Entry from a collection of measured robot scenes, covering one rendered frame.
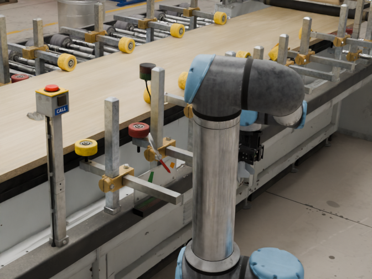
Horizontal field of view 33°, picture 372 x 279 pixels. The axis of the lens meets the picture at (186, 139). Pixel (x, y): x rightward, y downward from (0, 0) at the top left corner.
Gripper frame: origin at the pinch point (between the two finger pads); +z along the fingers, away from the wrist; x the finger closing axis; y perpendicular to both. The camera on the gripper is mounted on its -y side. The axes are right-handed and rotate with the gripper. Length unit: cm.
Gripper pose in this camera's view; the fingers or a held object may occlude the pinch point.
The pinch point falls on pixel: (238, 178)
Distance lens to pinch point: 223.6
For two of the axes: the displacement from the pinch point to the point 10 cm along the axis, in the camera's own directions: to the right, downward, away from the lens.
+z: -0.4, 9.2, 3.9
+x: 5.7, -3.0, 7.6
